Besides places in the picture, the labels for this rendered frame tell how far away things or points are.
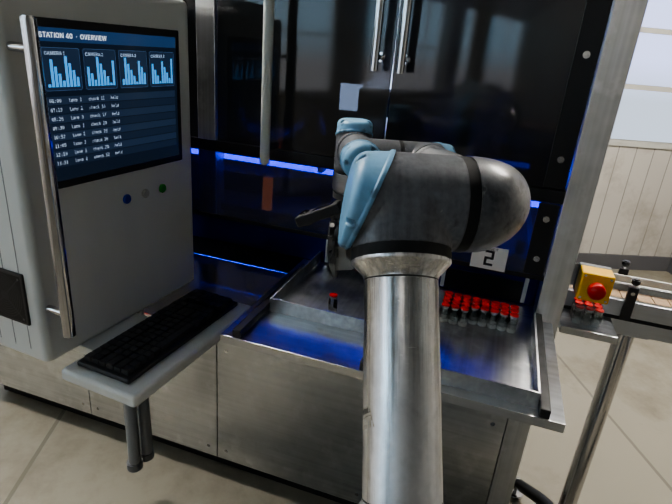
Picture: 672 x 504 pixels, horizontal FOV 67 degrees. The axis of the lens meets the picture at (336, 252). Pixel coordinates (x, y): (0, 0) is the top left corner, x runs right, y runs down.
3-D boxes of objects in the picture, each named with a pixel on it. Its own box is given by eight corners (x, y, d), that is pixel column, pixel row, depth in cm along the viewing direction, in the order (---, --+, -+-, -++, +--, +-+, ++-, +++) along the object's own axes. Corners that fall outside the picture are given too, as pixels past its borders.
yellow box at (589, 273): (572, 287, 129) (579, 261, 126) (603, 293, 127) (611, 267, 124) (575, 299, 122) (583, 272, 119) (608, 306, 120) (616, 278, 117)
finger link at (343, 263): (351, 287, 115) (354, 250, 112) (326, 282, 117) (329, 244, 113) (355, 281, 118) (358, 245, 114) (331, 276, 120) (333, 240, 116)
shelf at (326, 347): (303, 264, 153) (303, 258, 152) (548, 316, 134) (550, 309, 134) (220, 342, 110) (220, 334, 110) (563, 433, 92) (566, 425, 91)
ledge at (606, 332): (555, 308, 139) (556, 302, 138) (606, 319, 136) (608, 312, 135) (558, 332, 127) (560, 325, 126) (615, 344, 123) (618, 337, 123)
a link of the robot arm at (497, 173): (585, 169, 55) (449, 131, 102) (489, 163, 54) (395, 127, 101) (563, 269, 59) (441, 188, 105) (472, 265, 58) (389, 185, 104)
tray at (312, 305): (319, 261, 151) (319, 250, 150) (404, 279, 144) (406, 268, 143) (269, 311, 121) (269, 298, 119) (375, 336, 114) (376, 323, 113)
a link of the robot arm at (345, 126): (338, 121, 100) (334, 115, 108) (334, 176, 104) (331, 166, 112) (377, 124, 101) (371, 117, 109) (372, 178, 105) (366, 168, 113)
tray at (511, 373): (427, 302, 132) (429, 290, 130) (532, 325, 125) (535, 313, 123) (399, 373, 101) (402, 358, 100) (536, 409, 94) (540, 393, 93)
